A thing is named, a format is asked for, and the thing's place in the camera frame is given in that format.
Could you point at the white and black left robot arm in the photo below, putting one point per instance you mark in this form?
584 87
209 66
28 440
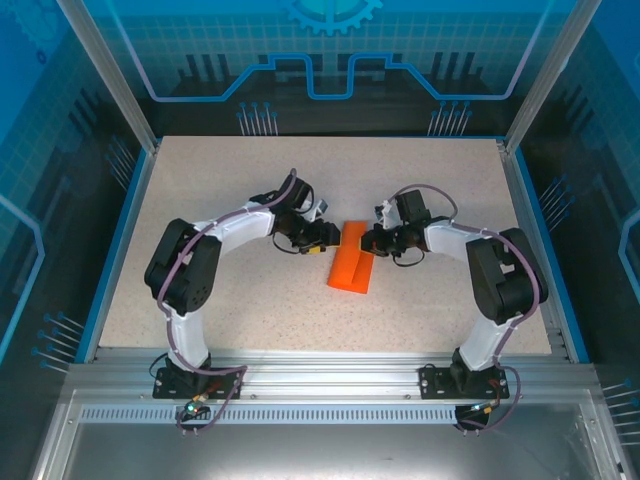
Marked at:
195 295

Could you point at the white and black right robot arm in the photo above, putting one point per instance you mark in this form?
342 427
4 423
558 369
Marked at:
500 280

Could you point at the blue table edge strip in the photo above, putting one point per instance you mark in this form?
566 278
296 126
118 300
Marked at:
552 260
117 260

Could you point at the grey metal tray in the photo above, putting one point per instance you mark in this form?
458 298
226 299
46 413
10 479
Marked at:
325 455

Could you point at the aluminium side rail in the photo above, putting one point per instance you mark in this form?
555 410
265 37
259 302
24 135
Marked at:
523 200

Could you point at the aluminium frame rail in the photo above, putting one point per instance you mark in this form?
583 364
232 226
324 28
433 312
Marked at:
325 375

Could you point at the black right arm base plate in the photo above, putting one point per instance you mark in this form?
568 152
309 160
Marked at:
435 382

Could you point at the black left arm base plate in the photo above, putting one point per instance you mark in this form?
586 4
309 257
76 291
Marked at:
170 385

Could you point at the aluminium frame post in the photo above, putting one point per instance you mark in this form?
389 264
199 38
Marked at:
542 90
120 95

